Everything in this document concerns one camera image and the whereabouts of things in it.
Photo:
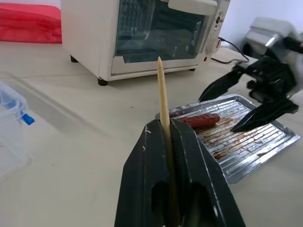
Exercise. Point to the clear plastic box blue clip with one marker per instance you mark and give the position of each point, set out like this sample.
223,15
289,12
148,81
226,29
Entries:
9,123

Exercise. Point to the white toaster oven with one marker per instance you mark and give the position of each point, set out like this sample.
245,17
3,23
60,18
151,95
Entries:
94,35

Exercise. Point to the wooden skewer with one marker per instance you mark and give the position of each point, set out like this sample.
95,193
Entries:
163,94

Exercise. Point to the red sausage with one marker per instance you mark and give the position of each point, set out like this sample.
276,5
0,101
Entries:
201,119

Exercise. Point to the silver ribbed baking tray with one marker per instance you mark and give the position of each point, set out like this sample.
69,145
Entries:
248,146

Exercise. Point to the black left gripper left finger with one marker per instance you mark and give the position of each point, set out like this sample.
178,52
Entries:
139,170

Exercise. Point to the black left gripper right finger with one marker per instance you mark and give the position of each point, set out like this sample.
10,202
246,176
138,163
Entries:
201,179

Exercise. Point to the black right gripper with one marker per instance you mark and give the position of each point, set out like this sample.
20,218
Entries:
267,75

